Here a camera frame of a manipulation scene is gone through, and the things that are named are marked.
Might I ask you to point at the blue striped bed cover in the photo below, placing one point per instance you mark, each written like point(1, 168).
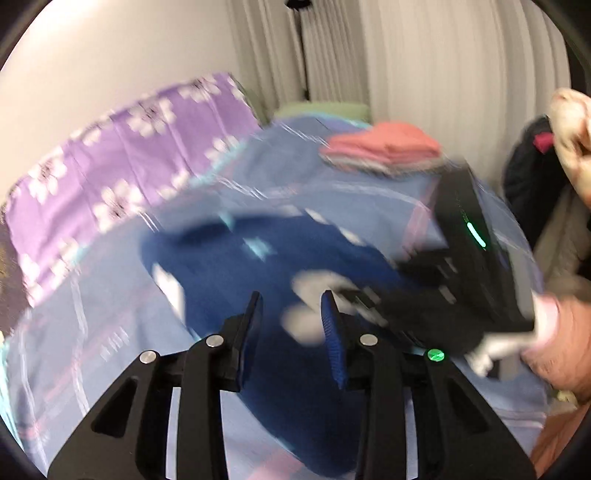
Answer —
point(67, 351)

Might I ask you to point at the purple floral pillow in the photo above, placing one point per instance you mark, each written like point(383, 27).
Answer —
point(118, 167)

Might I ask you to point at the folded pink clothes stack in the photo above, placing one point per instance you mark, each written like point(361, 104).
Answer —
point(387, 149)

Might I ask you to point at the dark patterned pillow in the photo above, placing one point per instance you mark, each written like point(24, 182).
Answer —
point(13, 298)

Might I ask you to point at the black wall-mounted sensor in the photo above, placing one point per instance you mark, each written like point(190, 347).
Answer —
point(297, 5)

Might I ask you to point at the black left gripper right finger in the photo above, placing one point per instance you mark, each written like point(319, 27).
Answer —
point(458, 434)

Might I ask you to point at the grey pleated curtain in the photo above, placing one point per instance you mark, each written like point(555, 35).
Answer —
point(471, 74)

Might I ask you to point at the green bed sheet edge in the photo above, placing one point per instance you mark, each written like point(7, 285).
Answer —
point(352, 111)

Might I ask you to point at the person's right hand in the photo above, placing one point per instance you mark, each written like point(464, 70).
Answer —
point(560, 354)

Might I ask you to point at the navy fleece star-print garment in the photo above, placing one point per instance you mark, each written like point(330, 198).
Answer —
point(209, 273)

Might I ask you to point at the beige plush toy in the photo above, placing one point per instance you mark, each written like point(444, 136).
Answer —
point(569, 117)

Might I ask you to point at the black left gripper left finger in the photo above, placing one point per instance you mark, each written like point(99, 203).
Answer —
point(124, 435)

